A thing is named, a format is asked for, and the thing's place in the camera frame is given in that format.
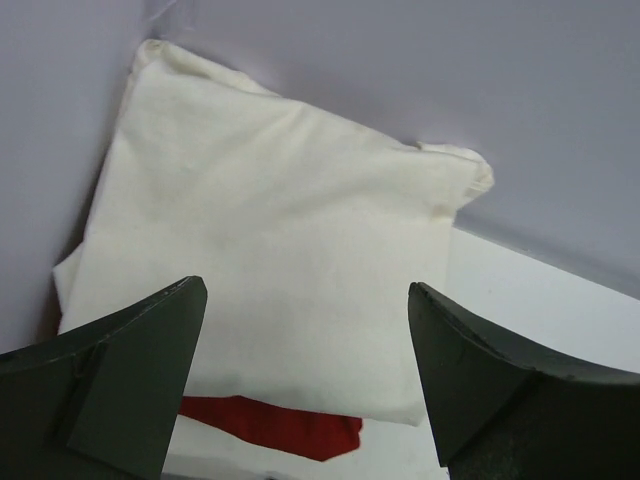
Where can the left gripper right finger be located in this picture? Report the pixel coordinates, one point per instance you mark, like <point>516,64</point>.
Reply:
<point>501,406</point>

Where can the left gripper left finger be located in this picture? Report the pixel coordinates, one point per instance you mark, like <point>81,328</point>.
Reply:
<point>100,401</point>

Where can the cream white t shirt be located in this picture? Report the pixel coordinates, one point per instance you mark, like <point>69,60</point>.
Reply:
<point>306,228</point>

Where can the folded red t shirt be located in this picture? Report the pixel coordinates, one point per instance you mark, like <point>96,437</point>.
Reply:
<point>315,436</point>

